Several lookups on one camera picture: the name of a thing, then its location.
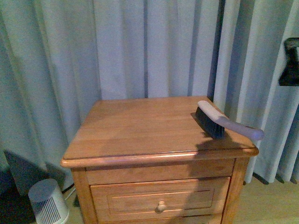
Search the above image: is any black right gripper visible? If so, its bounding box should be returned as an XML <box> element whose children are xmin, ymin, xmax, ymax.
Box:
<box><xmin>279</xmin><ymin>37</ymin><xmax>299</xmax><ymax>86</ymax></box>

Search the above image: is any beige hand brush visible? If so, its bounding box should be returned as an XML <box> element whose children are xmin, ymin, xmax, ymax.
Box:
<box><xmin>195</xmin><ymin>100</ymin><xmax>264</xmax><ymax>140</ymax></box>

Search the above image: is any wooden nightstand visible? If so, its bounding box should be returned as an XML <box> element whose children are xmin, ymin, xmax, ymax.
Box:
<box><xmin>61</xmin><ymin>96</ymin><xmax>258</xmax><ymax>224</ymax></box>

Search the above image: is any wooden drawer knob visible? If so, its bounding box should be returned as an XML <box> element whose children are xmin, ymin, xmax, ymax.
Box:
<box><xmin>155</xmin><ymin>201</ymin><xmax>167</xmax><ymax>214</ymax></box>

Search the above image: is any grey pleated curtain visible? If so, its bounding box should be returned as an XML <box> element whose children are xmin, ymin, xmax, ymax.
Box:
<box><xmin>0</xmin><ymin>0</ymin><xmax>299</xmax><ymax>191</ymax></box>

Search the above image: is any white cylindrical air purifier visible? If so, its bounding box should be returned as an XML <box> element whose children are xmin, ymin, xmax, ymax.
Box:
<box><xmin>28</xmin><ymin>179</ymin><xmax>70</xmax><ymax>224</ymax></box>

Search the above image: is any dark grey panel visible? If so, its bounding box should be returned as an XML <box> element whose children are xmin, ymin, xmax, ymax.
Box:
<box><xmin>4</xmin><ymin>150</ymin><xmax>66</xmax><ymax>196</ymax></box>

